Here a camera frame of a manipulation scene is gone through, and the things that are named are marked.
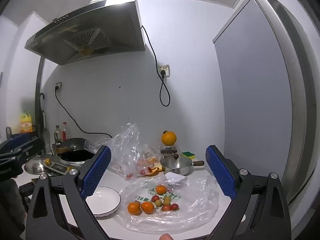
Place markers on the large orange with leaf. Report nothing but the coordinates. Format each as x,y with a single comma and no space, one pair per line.
169,138

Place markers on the yellow green sponge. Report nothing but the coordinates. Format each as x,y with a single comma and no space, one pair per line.
188,155

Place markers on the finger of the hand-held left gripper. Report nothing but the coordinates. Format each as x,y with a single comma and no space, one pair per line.
20,138
30,148

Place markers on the steel range hood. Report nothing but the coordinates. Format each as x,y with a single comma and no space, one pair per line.
100,25

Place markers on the yellow detergent bottle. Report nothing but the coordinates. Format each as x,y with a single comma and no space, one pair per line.
26,123

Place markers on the black umbrella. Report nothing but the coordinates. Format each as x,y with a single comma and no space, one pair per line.
43,120

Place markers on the clear crumpled plastic bag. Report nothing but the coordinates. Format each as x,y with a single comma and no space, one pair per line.
122,150

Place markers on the dark oil bottle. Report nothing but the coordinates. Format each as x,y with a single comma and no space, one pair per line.
57,136

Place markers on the mandarin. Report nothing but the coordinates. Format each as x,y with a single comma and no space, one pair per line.
147,207
160,189
134,208

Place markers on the person's right hand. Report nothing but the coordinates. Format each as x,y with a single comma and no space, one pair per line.
166,237

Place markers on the grey refrigerator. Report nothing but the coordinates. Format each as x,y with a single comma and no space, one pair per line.
250,92

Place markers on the green printed plastic bag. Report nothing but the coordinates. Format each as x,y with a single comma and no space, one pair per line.
195,205

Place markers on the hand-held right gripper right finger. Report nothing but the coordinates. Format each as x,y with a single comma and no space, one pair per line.
220,172

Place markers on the orange peel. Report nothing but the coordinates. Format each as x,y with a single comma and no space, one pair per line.
156,170

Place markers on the clear box of cherries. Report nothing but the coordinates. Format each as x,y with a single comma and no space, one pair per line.
168,150

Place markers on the silver induction cooker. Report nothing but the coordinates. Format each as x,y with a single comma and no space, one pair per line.
75,158

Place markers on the red capped bottle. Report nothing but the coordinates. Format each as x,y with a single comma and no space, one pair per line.
64,132

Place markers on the person's left forearm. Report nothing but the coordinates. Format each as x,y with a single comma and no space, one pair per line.
11,200

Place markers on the white wall socket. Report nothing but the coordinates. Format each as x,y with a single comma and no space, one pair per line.
167,68
59,83

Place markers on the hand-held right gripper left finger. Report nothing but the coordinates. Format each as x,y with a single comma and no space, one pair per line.
97,170

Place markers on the grey vertical pipe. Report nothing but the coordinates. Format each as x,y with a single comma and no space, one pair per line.
39,92

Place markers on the white plate with dark rim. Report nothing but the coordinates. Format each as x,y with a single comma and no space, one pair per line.
105,201

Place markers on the steel pot lid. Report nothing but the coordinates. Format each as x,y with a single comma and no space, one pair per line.
37,166

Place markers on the black storage rack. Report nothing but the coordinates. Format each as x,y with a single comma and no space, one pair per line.
8,131

